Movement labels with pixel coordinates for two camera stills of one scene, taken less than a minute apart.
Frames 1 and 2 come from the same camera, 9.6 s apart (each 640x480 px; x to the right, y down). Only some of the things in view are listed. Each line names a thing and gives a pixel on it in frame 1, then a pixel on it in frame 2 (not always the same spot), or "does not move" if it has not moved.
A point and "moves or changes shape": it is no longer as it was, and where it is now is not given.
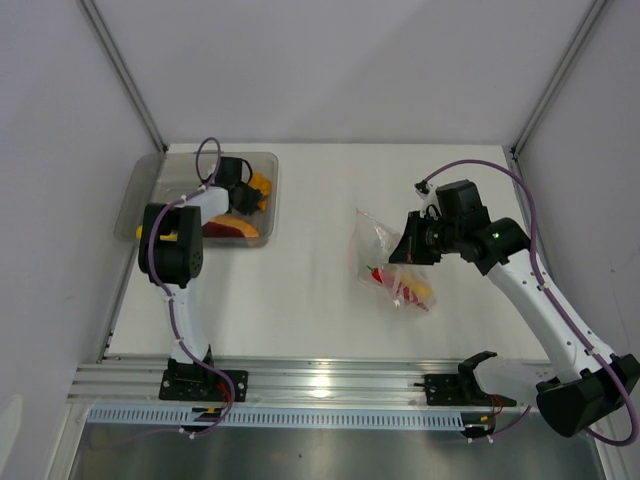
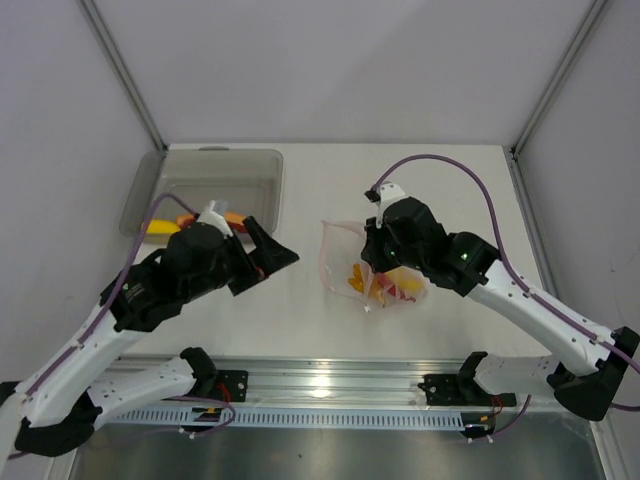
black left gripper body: (249, 198) -> (237, 267)
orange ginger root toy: (264, 185) -> (358, 279)
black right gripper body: (449, 232) -> (385, 254)
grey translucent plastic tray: (251, 180) does not move
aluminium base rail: (329, 379) does not move
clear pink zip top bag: (407, 288) moves or changes shape
